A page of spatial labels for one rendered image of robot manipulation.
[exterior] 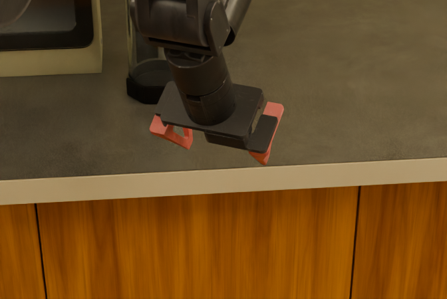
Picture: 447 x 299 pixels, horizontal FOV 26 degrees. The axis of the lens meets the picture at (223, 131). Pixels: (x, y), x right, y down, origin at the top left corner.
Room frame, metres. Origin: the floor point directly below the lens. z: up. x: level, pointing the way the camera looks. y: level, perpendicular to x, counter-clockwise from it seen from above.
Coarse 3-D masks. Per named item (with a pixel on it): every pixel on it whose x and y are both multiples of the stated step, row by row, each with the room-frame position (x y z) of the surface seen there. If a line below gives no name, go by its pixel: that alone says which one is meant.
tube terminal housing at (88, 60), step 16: (96, 0) 1.37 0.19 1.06; (96, 16) 1.37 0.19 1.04; (96, 32) 1.37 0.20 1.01; (96, 48) 1.37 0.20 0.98; (0, 64) 1.35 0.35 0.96; (16, 64) 1.36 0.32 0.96; (32, 64) 1.36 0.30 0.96; (48, 64) 1.36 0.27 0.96; (64, 64) 1.36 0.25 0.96; (80, 64) 1.37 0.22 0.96; (96, 64) 1.37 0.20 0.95
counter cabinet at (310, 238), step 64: (256, 192) 1.12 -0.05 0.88; (320, 192) 1.13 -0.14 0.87; (384, 192) 1.14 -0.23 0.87; (0, 256) 1.09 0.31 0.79; (64, 256) 1.10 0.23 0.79; (128, 256) 1.10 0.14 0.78; (192, 256) 1.11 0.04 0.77; (256, 256) 1.12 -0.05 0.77; (320, 256) 1.13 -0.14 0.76; (384, 256) 1.14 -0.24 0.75
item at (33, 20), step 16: (32, 0) 1.35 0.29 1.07; (48, 0) 1.35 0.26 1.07; (64, 0) 1.35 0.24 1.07; (80, 0) 1.35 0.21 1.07; (32, 16) 1.35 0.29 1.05; (48, 16) 1.35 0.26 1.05; (64, 16) 1.35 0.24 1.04; (80, 16) 1.35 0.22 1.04; (0, 32) 1.34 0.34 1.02; (16, 32) 1.35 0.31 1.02; (32, 32) 1.35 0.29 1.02; (48, 32) 1.35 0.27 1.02; (64, 32) 1.35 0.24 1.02; (80, 32) 1.35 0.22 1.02; (0, 48) 1.34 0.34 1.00; (16, 48) 1.35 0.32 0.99; (32, 48) 1.35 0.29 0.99; (48, 48) 1.35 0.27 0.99; (64, 48) 1.35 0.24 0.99; (80, 48) 1.36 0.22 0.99
